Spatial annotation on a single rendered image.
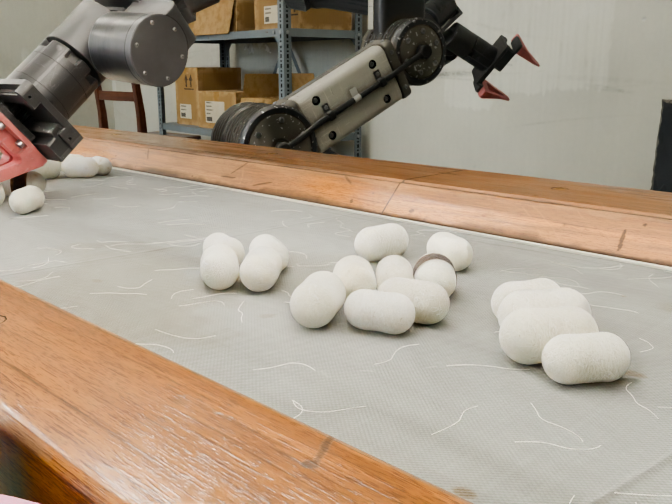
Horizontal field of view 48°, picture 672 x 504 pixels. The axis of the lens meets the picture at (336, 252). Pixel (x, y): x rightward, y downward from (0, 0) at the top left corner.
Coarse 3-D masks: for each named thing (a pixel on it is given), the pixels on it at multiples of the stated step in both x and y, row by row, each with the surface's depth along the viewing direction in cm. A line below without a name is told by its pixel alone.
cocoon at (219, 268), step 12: (204, 252) 39; (216, 252) 38; (228, 252) 38; (204, 264) 37; (216, 264) 37; (228, 264) 37; (204, 276) 37; (216, 276) 37; (228, 276) 37; (216, 288) 38
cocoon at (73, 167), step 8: (64, 160) 75; (72, 160) 75; (80, 160) 75; (88, 160) 75; (64, 168) 75; (72, 168) 75; (80, 168) 75; (88, 168) 75; (96, 168) 75; (72, 176) 75; (80, 176) 75; (88, 176) 75
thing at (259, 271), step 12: (252, 252) 38; (264, 252) 38; (276, 252) 39; (252, 264) 37; (264, 264) 37; (276, 264) 37; (240, 276) 37; (252, 276) 37; (264, 276) 37; (276, 276) 37; (252, 288) 37; (264, 288) 37
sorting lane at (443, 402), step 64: (64, 192) 67; (128, 192) 67; (192, 192) 67; (0, 256) 45; (64, 256) 45; (128, 256) 45; (192, 256) 45; (320, 256) 45; (512, 256) 45; (576, 256) 45; (128, 320) 33; (192, 320) 33; (256, 320) 33; (448, 320) 33; (640, 320) 33; (256, 384) 27; (320, 384) 27; (384, 384) 27; (448, 384) 27; (512, 384) 27; (576, 384) 27; (640, 384) 27; (384, 448) 22; (448, 448) 22; (512, 448) 22; (576, 448) 22; (640, 448) 22
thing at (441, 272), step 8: (424, 264) 36; (432, 264) 35; (440, 264) 35; (448, 264) 36; (416, 272) 36; (424, 272) 35; (432, 272) 35; (440, 272) 35; (448, 272) 35; (424, 280) 35; (432, 280) 35; (440, 280) 35; (448, 280) 35; (448, 288) 35
